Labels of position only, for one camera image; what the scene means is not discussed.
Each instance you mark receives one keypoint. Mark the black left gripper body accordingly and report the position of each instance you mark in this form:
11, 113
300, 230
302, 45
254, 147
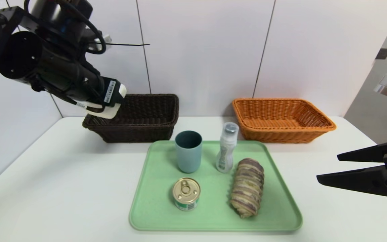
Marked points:
110, 92

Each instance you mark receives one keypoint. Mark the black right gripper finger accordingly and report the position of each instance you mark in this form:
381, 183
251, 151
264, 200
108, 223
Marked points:
371, 154
364, 179

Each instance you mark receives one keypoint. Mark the white soap bar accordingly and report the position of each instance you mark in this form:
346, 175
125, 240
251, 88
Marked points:
108, 112

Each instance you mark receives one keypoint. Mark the blue-grey plastic cup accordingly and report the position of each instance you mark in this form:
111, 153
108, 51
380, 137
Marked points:
188, 158

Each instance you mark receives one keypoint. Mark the tin can with gold lid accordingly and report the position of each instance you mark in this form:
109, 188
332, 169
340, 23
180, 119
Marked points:
186, 191

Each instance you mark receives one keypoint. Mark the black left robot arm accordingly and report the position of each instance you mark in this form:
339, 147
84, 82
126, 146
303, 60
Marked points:
22, 57

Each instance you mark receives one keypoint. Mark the dark brown wicker basket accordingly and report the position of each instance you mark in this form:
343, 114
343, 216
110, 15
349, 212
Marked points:
146, 124

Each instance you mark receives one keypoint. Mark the orange wicker basket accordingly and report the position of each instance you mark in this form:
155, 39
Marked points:
281, 114

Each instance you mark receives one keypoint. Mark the thin black zip tie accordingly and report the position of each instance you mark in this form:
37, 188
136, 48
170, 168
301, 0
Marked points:
129, 44

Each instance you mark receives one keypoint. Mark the striped purple bread roll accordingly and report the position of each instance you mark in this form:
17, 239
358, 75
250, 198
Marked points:
247, 188

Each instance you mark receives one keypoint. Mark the white bottle with clear cap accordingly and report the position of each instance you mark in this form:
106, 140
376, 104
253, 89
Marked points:
225, 154

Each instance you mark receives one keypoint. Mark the light green plastic tray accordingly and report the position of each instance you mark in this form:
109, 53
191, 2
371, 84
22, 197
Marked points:
213, 201

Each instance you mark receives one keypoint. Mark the dark wall fixture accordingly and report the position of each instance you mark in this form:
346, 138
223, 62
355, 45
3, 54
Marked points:
382, 53

